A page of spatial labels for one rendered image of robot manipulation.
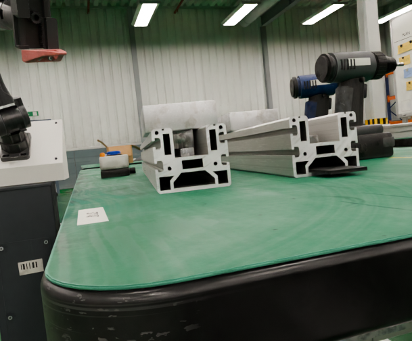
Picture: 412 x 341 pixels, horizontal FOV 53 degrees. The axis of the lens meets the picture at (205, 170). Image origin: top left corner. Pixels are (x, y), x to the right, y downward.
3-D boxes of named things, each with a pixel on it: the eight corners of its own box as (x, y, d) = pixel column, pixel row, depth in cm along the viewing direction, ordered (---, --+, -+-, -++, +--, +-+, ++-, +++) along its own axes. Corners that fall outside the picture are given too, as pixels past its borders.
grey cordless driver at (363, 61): (318, 162, 86) (309, 57, 85) (396, 153, 92) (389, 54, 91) (339, 162, 79) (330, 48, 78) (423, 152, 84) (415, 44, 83)
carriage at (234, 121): (216, 145, 104) (214, 119, 103) (258, 141, 106) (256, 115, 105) (231, 143, 88) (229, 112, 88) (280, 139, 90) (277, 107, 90)
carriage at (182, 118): (144, 152, 76) (140, 116, 76) (202, 146, 78) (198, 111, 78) (147, 151, 60) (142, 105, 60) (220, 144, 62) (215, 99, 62)
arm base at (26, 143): (3, 138, 137) (0, 162, 129) (-3, 118, 132) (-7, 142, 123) (32, 135, 139) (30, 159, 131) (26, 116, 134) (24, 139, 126)
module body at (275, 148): (200, 165, 136) (197, 139, 135) (229, 162, 137) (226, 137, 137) (293, 178, 57) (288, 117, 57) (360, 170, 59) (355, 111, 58)
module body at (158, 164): (143, 171, 132) (139, 145, 132) (173, 168, 134) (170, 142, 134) (157, 194, 54) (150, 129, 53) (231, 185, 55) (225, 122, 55)
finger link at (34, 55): (39, 19, 61) (12, 15, 67) (43, 69, 64) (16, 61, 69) (80, 21, 66) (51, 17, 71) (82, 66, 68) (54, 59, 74)
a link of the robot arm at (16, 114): (19, 125, 132) (2, 130, 130) (11, 98, 125) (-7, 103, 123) (30, 141, 128) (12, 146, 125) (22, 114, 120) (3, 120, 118)
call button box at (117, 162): (103, 176, 123) (100, 155, 122) (135, 173, 124) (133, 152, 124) (101, 178, 115) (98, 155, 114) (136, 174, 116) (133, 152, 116)
